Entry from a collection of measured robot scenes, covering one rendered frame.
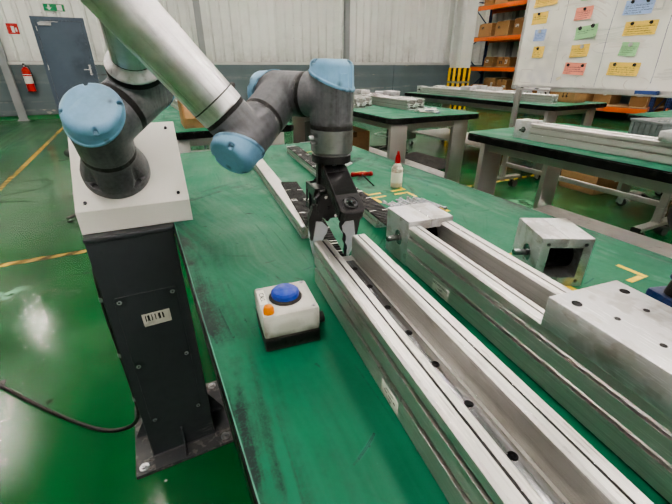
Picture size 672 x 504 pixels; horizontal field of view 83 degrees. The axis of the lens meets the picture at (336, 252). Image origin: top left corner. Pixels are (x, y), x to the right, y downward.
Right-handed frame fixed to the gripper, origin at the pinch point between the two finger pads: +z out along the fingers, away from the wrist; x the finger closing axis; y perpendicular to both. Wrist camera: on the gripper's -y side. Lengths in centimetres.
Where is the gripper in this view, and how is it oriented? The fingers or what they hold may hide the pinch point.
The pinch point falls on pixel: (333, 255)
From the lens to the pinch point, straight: 75.9
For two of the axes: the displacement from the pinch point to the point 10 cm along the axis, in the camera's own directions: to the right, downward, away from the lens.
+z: -0.2, 8.9, 4.5
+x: -9.4, 1.4, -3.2
